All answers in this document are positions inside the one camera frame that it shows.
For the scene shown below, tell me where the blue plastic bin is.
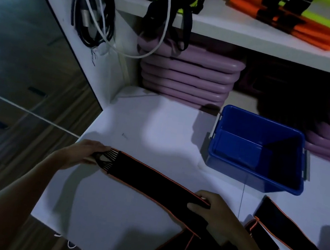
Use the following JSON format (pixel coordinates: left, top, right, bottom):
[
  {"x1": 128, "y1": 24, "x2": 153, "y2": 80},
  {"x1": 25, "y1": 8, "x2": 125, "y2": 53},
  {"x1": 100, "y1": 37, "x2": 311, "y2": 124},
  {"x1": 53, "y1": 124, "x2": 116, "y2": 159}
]
[{"x1": 202, "y1": 102, "x2": 317, "y2": 198}]

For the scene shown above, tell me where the black coiled cable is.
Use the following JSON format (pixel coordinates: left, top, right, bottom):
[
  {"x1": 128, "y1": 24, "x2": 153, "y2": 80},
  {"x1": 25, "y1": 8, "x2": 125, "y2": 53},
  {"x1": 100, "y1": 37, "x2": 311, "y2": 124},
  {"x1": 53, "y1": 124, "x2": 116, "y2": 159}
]
[{"x1": 66, "y1": 0, "x2": 120, "y2": 52}]

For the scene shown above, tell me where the thin white cord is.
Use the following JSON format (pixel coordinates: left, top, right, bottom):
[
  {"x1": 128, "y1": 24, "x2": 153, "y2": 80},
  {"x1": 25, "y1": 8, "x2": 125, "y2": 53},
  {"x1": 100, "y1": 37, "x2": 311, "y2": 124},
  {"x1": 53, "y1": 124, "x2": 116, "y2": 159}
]
[{"x1": 53, "y1": 232, "x2": 86, "y2": 250}]

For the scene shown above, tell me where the white cable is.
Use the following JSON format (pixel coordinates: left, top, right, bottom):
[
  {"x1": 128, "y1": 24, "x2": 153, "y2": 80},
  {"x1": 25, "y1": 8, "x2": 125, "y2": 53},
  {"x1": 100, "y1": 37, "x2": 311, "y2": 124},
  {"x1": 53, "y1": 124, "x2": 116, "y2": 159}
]
[{"x1": 67, "y1": 0, "x2": 172, "y2": 63}]

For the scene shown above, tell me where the person's right hand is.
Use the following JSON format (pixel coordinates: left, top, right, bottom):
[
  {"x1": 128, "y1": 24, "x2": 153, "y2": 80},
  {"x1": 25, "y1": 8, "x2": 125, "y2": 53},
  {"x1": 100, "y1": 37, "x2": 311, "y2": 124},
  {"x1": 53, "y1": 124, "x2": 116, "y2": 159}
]
[{"x1": 182, "y1": 188, "x2": 250, "y2": 248}]

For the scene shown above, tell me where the person's left hand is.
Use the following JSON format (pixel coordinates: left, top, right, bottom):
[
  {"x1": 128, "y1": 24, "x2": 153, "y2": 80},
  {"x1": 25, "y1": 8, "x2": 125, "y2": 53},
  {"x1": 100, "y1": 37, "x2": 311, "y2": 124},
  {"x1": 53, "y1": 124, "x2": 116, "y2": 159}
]
[{"x1": 57, "y1": 136, "x2": 112, "y2": 176}]

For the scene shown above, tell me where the stack of orange green mats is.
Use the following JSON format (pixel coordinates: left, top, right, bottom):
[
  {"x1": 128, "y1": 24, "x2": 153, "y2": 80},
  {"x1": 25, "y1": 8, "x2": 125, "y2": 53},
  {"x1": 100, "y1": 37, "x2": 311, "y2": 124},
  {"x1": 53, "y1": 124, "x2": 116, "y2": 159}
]
[{"x1": 222, "y1": 0, "x2": 330, "y2": 52}]

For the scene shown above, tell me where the black band with orange trim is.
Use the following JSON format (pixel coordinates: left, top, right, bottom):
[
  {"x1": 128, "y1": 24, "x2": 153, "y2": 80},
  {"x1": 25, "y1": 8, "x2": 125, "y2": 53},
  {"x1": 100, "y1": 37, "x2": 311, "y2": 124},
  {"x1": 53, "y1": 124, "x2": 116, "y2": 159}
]
[
  {"x1": 80, "y1": 146, "x2": 265, "y2": 250},
  {"x1": 241, "y1": 193, "x2": 330, "y2": 250}
]

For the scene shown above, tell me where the person's left forearm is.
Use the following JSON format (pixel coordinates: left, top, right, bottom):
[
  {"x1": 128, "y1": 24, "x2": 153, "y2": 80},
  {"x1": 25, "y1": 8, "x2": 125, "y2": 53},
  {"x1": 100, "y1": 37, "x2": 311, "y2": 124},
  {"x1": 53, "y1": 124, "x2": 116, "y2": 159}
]
[{"x1": 0, "y1": 143, "x2": 70, "y2": 250}]

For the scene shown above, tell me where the white shelf unit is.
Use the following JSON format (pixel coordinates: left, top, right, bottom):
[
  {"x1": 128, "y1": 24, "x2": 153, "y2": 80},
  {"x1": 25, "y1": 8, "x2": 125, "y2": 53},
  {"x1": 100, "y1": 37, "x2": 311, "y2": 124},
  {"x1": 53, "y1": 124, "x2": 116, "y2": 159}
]
[{"x1": 11, "y1": 0, "x2": 330, "y2": 141}]

